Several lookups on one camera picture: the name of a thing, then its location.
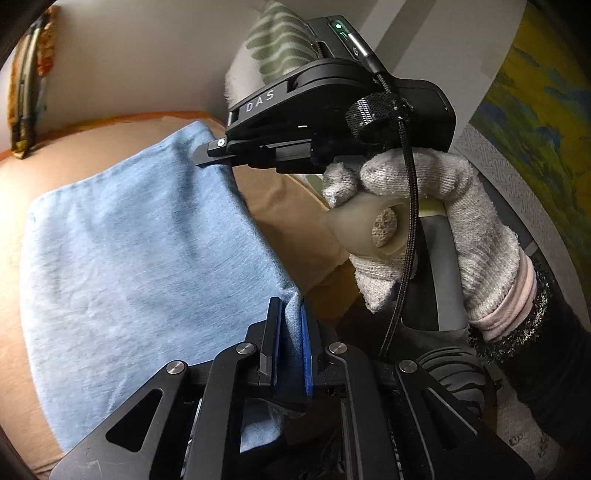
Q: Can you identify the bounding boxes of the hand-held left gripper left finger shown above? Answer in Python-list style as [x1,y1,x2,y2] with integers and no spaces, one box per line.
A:
[48,298,283,480]

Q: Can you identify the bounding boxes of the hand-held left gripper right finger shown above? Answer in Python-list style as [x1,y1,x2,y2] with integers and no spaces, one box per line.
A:
[300,307,536,480]

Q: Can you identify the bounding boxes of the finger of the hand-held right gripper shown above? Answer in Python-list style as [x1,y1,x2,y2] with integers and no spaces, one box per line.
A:
[193,137,278,172]

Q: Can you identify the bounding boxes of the light blue pants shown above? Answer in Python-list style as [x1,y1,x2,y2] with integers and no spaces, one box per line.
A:
[19,121,305,455]

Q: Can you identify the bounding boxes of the person's right forearm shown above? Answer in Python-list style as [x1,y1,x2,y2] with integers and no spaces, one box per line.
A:
[466,256,591,457]

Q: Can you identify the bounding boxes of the person's right hand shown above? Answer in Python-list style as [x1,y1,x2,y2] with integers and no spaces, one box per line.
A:
[321,148,539,344]

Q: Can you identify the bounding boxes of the green striped pillow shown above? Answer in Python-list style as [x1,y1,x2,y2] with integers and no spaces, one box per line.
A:
[244,0,320,78]

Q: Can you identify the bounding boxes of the person's grey striped clothing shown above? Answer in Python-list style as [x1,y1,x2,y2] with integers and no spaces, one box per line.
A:
[416,346,505,418]

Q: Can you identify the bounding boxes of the orange patterned curtain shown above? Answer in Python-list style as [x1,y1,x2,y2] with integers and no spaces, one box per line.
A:
[8,4,60,160]

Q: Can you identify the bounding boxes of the colourful printed cloth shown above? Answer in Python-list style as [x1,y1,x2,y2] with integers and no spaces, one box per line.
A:
[471,0,591,261]

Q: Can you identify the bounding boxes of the black braided cable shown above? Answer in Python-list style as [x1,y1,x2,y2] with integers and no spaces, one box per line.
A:
[344,28,422,360]

